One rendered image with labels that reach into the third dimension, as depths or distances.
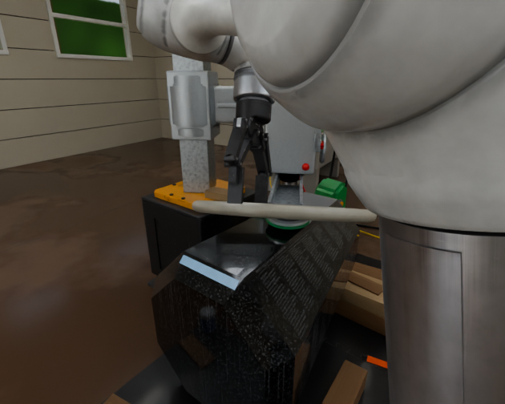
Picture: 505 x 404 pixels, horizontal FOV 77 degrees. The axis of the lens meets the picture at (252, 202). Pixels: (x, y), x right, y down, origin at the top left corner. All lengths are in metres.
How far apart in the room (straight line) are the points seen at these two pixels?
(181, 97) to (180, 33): 1.43
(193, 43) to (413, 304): 0.54
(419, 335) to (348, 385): 1.65
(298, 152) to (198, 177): 0.96
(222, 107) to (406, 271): 1.93
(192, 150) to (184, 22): 1.58
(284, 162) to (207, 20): 0.95
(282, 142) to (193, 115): 0.79
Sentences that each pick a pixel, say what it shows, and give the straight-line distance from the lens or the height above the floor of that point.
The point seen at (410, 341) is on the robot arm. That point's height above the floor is 1.40.
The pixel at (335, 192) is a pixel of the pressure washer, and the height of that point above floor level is 0.51.
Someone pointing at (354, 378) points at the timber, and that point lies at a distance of 1.86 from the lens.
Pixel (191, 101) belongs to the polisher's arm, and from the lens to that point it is 2.02.
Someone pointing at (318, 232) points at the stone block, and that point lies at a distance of 1.68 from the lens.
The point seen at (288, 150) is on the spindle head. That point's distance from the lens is 1.40.
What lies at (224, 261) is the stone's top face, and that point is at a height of 0.82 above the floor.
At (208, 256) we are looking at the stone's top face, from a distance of 1.37.
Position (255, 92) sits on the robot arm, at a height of 1.50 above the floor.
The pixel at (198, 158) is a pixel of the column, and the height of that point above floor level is 1.03.
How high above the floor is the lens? 1.52
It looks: 22 degrees down
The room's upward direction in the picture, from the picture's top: straight up
